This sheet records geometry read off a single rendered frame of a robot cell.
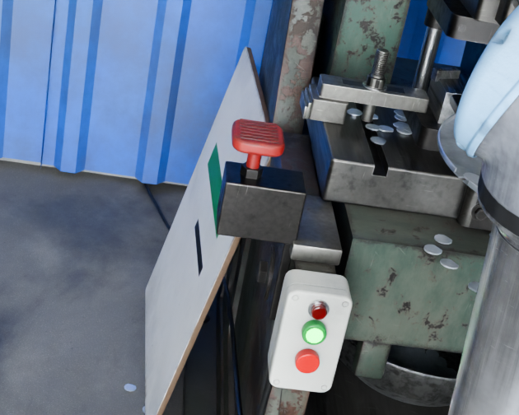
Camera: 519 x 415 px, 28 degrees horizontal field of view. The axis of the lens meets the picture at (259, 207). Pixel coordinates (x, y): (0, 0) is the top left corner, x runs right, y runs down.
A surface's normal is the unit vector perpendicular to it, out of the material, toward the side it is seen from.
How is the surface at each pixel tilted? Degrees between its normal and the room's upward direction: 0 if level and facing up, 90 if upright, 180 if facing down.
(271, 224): 90
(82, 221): 0
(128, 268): 0
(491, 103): 96
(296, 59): 74
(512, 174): 100
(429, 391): 105
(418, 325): 90
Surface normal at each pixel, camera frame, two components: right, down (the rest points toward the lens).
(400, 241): 0.18, -0.87
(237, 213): 0.04, 0.46
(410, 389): -0.24, 0.63
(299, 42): 0.08, 0.19
